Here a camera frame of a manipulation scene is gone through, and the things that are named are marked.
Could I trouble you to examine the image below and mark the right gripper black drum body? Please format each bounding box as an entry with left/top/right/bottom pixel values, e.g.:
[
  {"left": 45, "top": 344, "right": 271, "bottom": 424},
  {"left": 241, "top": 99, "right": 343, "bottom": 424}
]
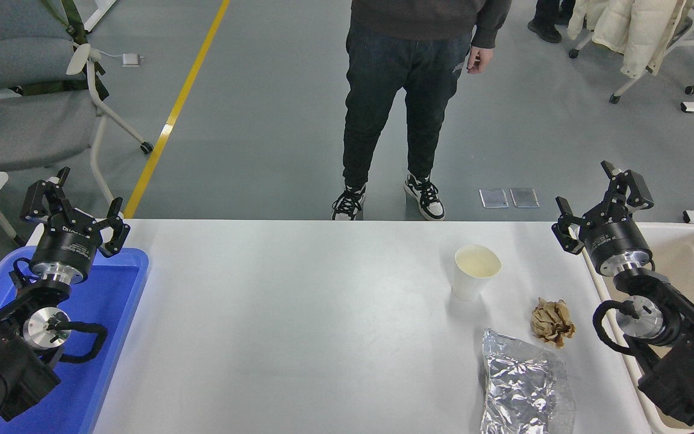
[{"left": 581, "top": 204, "right": 654, "bottom": 268}]

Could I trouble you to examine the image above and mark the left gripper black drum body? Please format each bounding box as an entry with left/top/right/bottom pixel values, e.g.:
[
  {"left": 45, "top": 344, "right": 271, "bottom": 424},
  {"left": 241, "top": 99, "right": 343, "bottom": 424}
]
[{"left": 30, "top": 217, "right": 104, "bottom": 277}]

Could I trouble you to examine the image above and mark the tan paper ball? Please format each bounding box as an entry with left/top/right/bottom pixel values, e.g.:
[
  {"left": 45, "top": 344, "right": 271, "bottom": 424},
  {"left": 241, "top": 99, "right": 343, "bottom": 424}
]
[{"left": 531, "top": 297, "right": 577, "bottom": 349}]

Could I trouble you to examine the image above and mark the white paper cup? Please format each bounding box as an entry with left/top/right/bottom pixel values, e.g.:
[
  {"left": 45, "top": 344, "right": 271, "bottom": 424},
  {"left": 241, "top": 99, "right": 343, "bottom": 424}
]
[{"left": 451, "top": 244, "right": 502, "bottom": 302}]

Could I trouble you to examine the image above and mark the silver foil tray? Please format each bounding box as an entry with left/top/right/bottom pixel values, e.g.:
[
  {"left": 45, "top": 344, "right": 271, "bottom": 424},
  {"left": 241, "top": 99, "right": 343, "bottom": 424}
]
[{"left": 481, "top": 329, "right": 577, "bottom": 434}]

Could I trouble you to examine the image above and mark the person's left hand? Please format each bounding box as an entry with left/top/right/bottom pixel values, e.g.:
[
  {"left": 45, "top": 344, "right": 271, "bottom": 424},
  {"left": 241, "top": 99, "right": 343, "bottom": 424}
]
[{"left": 466, "top": 47, "right": 496, "bottom": 76}]

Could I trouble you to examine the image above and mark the blue plastic tray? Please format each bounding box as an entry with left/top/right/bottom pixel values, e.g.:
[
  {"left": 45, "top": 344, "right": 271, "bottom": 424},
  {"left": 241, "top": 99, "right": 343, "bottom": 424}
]
[{"left": 0, "top": 246, "right": 150, "bottom": 434}]

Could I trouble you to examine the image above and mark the grey office chair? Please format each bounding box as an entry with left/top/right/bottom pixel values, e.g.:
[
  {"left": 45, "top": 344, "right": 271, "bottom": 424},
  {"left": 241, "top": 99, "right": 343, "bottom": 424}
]
[{"left": 0, "top": 0, "right": 155, "bottom": 209}]

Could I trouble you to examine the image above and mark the large pale plastic bin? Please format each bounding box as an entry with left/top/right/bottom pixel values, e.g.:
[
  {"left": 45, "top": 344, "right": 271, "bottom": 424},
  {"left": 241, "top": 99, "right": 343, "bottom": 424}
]
[{"left": 570, "top": 222, "right": 694, "bottom": 434}]

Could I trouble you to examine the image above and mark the cream padded coat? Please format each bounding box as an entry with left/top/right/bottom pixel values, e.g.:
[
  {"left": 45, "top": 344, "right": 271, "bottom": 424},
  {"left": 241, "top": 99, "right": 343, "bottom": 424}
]
[{"left": 567, "top": 0, "right": 694, "bottom": 79}]

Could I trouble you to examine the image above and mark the white power adapter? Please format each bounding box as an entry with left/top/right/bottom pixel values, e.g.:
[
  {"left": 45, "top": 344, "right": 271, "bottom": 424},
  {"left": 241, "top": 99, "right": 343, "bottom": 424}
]
[{"left": 97, "top": 51, "right": 143, "bottom": 68}]

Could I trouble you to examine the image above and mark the person in dark shoes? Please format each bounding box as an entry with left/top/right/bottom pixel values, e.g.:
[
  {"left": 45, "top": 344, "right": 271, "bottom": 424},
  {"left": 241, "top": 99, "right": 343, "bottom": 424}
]
[{"left": 527, "top": 0, "right": 577, "bottom": 44}]

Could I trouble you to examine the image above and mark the white desk leg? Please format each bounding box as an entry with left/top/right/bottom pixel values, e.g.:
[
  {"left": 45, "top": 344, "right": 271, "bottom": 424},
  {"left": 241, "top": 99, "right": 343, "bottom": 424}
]
[{"left": 84, "top": 0, "right": 119, "bottom": 33}]

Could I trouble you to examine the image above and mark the olive green strap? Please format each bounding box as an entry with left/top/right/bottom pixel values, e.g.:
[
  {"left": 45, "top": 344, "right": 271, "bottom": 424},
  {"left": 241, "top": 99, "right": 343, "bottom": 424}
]
[{"left": 19, "top": 0, "right": 110, "bottom": 102}]

